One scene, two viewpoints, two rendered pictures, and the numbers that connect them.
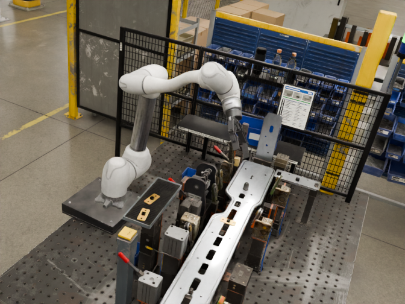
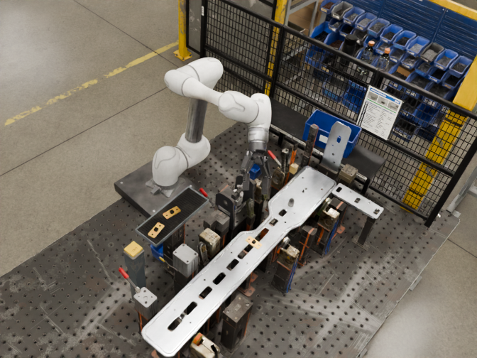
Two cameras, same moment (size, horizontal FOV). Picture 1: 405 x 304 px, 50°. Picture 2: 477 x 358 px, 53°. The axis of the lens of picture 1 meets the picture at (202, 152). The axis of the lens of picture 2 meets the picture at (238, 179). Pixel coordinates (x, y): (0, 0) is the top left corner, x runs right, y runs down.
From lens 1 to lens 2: 0.83 m
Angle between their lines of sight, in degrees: 21
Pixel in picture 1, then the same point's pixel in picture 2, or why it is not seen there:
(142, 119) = (194, 113)
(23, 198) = (111, 148)
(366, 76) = (466, 95)
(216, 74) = (231, 109)
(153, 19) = not seen: outside the picture
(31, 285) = (67, 263)
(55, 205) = (138, 160)
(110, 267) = not seen: hidden behind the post
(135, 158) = (187, 149)
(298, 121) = (380, 129)
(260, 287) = (279, 310)
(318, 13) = not seen: outside the picture
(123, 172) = (171, 165)
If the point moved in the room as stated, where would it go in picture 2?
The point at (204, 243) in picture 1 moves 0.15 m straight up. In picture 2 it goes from (218, 264) to (219, 246)
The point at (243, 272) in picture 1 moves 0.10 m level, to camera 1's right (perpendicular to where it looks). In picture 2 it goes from (240, 307) to (261, 315)
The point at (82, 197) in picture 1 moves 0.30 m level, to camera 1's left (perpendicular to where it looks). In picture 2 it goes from (135, 178) to (93, 163)
